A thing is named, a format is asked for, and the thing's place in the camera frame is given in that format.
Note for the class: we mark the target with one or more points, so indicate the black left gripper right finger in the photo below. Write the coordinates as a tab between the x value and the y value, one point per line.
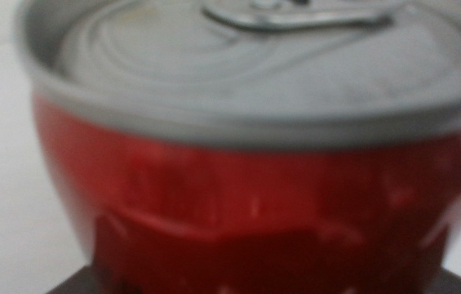
458	286

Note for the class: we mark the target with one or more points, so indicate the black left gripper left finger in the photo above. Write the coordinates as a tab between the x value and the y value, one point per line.
81	283

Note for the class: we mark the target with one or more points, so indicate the red soda can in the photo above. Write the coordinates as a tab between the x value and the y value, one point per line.
254	183

